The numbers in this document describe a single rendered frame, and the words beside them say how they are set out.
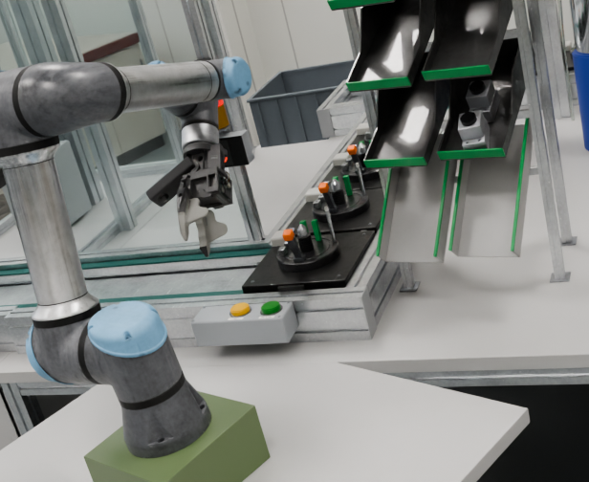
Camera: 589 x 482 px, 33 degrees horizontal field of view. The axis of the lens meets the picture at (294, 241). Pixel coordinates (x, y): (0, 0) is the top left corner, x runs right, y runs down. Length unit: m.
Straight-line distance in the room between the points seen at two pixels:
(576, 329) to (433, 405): 0.33
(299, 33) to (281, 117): 2.14
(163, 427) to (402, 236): 0.67
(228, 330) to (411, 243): 0.42
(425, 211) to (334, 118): 1.35
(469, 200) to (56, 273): 0.84
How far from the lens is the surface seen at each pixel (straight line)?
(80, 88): 1.57
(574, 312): 1.99
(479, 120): 1.87
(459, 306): 2.07
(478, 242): 1.97
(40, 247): 1.66
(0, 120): 1.63
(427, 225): 2.01
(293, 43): 6.31
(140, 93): 1.65
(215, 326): 2.04
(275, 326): 1.98
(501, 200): 1.99
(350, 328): 2.02
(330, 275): 2.06
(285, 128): 4.16
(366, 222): 2.29
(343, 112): 3.31
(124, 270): 2.51
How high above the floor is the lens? 1.83
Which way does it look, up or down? 22 degrees down
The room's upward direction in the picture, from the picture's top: 15 degrees counter-clockwise
